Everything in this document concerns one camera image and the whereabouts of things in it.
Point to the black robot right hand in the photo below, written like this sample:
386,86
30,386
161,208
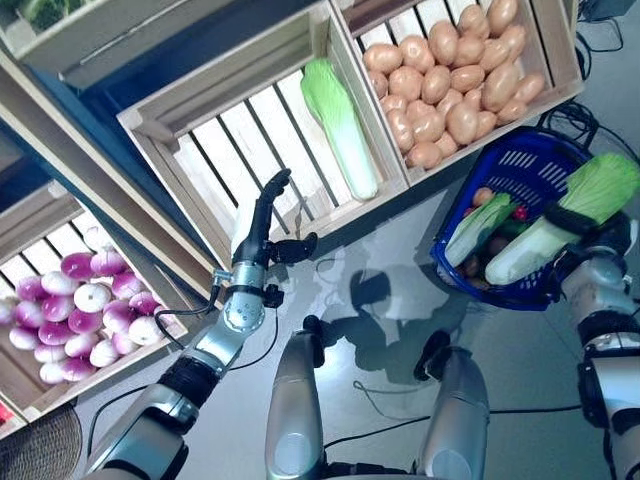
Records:
570,222

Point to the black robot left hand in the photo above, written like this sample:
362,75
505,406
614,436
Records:
257,230

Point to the green white napa cabbage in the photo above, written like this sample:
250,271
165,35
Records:
340,125
600,185
475,227

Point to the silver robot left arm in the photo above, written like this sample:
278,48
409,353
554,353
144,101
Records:
240,310

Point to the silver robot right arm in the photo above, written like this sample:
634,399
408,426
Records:
597,280

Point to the blue plastic shopping basket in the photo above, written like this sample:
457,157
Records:
505,155

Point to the grey woven basket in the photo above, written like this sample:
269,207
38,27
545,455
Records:
35,445

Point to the small red vegetable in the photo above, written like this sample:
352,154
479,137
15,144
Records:
520,214

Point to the brown potato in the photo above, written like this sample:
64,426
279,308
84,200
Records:
425,155
511,111
482,196
497,245
444,42
515,42
469,50
494,55
446,145
472,20
405,82
395,102
502,15
486,125
530,87
428,125
467,77
417,52
436,84
419,111
450,102
462,120
378,82
382,57
400,130
500,85
470,266

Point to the wooden slatted cabbage crate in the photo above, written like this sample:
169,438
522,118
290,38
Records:
225,75

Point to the silver robot left leg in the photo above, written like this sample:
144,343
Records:
295,400

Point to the silver robot leg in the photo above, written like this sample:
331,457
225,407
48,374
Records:
295,400
455,415

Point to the wooden potato crate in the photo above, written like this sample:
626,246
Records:
557,40

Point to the wooden pumpkin crate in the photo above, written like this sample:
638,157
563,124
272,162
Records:
150,45

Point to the silver robot right leg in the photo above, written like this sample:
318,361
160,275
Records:
455,415

